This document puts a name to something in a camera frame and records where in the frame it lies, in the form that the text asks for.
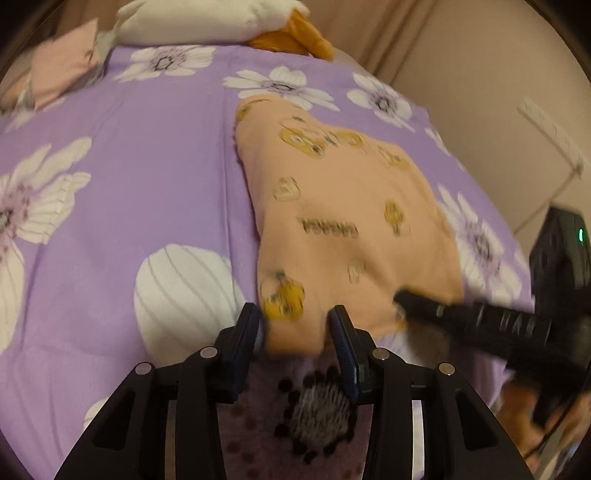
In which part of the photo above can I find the person's right hand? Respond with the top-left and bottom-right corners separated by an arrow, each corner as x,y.
501,376 -> 591,464

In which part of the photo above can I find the white and orange plush toy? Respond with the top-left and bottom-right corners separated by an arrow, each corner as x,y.
113,0 -> 334,61

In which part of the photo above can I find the pink cloth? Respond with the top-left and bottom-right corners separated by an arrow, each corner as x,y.
30,21 -> 105,109

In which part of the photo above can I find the purple floral bedsheet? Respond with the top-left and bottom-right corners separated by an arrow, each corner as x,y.
0,44 -> 541,480

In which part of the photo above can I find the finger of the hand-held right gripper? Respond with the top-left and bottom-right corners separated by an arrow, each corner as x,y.
392,288 -> 552,358

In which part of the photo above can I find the beige curtain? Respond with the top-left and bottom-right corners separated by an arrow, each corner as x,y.
314,0 -> 444,86

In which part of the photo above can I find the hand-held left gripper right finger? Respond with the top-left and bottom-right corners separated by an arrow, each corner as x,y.
327,305 -> 536,480

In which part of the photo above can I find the white wall strip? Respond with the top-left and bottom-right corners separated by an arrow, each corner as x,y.
519,99 -> 583,178

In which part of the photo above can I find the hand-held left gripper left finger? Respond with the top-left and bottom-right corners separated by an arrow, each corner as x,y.
54,302 -> 262,480

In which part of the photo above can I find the peach duck-print baby garment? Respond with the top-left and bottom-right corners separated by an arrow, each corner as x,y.
233,95 -> 465,356

